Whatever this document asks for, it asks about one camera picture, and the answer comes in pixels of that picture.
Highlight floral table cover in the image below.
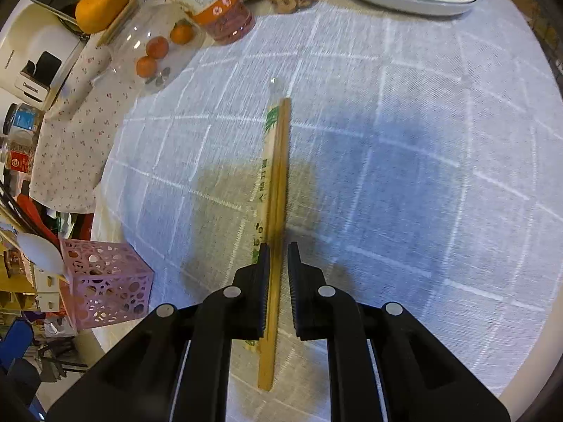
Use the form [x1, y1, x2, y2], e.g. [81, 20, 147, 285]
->
[29, 44, 128, 214]

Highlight jar with blue label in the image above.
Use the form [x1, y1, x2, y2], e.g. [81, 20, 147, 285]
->
[2, 103, 45, 139]

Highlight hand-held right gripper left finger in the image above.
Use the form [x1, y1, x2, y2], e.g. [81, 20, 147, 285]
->
[46, 243, 271, 422]

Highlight large orange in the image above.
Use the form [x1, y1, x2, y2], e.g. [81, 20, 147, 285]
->
[75, 0, 132, 34]

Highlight jar with red contents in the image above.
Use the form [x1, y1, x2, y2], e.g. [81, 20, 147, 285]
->
[154, 0, 257, 45]

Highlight glass jar with small oranges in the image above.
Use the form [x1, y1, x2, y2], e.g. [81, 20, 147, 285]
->
[90, 0, 207, 95]

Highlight red plastic spoon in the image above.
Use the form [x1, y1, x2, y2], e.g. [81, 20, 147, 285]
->
[17, 193, 60, 244]

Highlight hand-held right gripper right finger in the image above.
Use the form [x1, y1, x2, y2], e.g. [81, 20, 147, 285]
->
[288, 242, 512, 422]

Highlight white air fryer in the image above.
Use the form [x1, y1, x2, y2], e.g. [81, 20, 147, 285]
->
[0, 0, 86, 108]

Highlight white plastic spoon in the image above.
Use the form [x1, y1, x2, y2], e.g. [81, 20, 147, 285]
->
[17, 233, 67, 282]

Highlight pink perforated utensil holder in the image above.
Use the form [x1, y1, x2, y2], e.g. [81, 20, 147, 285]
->
[59, 238, 156, 330]

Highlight paper-wrapped chopsticks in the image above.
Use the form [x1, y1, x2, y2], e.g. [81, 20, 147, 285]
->
[244, 78, 282, 352]

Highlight jar with red label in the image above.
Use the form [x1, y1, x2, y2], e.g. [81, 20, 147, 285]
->
[0, 136, 38, 174]

